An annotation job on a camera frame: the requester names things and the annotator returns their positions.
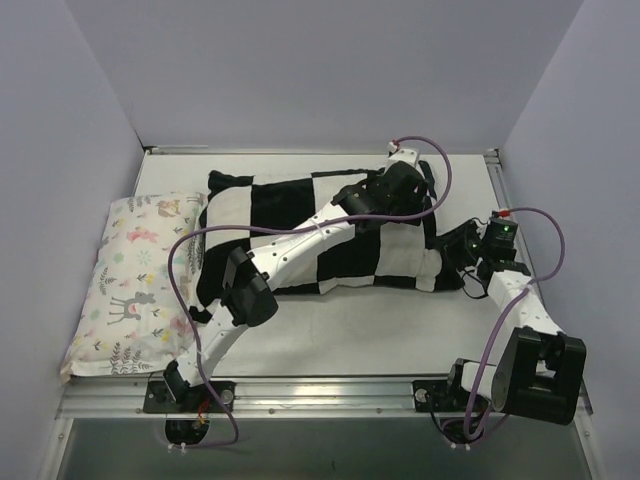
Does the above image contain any black white checkered pillowcase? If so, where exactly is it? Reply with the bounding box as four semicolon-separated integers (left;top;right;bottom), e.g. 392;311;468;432
188;169;464;324

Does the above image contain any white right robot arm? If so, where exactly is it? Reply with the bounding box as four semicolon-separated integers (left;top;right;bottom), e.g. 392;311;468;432
443;208;587;441

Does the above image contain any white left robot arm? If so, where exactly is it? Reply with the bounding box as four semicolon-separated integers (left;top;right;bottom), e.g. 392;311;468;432
163;161;427;411

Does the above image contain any floral animal print pillow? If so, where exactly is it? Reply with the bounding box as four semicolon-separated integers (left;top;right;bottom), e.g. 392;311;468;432
60;192;206;382

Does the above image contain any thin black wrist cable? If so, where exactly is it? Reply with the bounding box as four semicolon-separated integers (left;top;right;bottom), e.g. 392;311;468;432
459;264;491;302

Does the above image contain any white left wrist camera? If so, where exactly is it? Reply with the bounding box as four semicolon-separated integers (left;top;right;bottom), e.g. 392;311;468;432
386;141;420;169

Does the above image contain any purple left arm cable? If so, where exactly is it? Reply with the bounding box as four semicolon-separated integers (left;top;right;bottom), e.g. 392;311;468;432
167;135;454;446

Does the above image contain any aluminium right side rail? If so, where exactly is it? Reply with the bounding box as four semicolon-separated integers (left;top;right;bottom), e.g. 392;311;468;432
484;149;533;270

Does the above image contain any aluminium rail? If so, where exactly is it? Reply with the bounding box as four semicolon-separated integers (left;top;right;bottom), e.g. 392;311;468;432
484;149;533;270
54;377;594;419

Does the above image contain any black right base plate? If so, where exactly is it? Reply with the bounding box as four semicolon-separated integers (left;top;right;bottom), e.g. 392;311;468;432
411;378;469;413

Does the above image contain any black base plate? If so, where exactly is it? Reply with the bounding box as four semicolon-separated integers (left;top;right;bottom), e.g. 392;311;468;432
411;378;469;413
142;381;236;414

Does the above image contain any aluminium front rail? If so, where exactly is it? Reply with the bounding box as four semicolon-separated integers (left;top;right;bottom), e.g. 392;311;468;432
54;377;594;419

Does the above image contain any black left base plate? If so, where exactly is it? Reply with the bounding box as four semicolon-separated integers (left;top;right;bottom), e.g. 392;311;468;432
142;381;236;414

